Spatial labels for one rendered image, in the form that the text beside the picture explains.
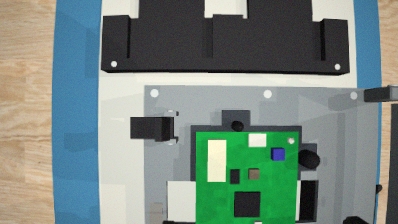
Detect green circuit board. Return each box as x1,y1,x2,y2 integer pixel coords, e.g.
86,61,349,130
196,131,299,224

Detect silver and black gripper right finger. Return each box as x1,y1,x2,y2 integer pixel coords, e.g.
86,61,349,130
343,216,369,224

